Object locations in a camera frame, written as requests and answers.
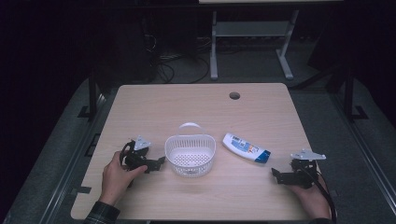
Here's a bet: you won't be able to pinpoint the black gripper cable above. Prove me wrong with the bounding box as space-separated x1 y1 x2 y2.
303 166 338 224

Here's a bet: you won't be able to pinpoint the person's right hand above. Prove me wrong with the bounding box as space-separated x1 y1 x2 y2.
287 175 332 220

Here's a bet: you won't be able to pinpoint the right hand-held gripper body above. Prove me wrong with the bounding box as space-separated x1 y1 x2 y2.
290 147 327 189

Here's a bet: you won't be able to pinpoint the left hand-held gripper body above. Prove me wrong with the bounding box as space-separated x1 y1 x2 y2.
119 134 153 173

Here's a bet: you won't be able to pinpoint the black floor cables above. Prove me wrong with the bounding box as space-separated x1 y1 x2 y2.
142 33 211 85

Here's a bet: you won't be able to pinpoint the black metal post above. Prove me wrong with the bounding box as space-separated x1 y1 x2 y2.
88 70 99 121
343 65 357 123

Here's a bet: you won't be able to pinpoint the aluminium floor rail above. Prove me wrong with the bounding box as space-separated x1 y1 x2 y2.
329 92 396 217
37 92 109 224

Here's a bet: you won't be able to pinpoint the white plastic basket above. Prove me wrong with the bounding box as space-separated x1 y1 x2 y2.
163 121 218 179

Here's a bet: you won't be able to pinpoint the grey metal table frame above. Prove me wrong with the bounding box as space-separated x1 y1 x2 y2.
199 0 344 81

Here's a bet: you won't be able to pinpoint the person's left hand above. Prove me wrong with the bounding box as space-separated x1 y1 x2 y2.
99 150 149 206

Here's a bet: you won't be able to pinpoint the white bottle with blue cap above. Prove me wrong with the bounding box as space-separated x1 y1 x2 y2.
221 133 272 164

